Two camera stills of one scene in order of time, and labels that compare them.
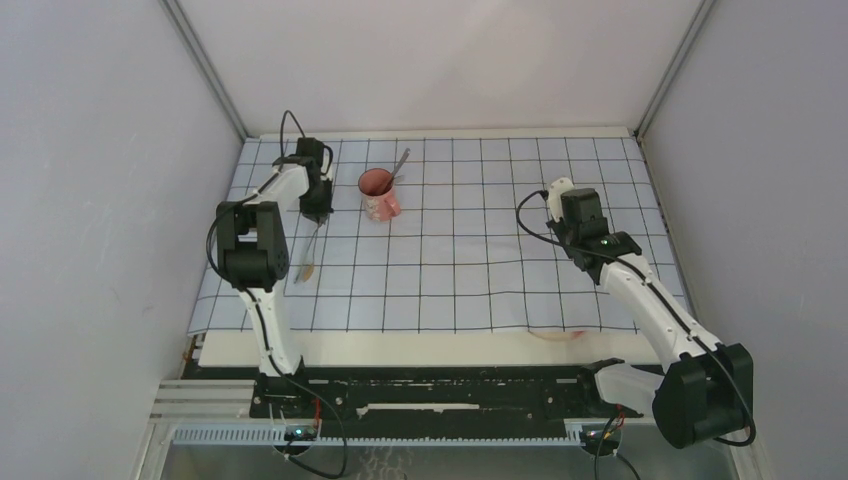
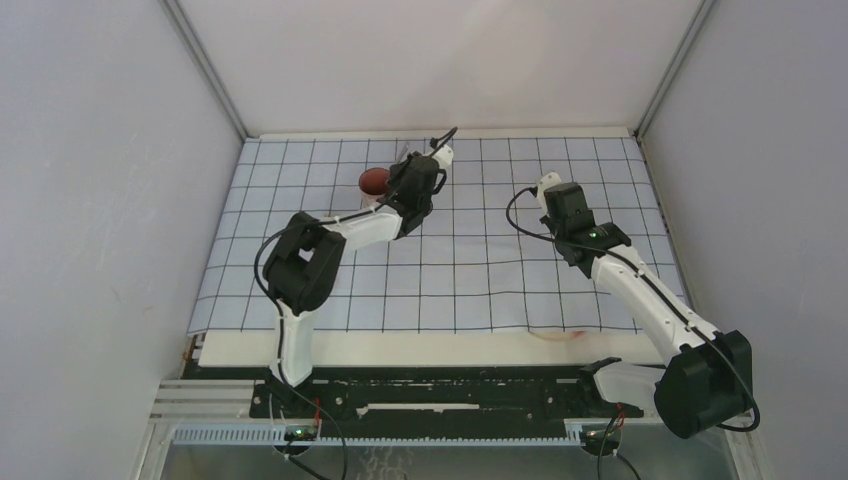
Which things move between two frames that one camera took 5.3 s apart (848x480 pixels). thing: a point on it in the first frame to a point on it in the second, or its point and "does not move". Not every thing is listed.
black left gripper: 321,212 to 396,170
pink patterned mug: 376,186 does not move
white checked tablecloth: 452,235 does not move
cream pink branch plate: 557,334 does not move
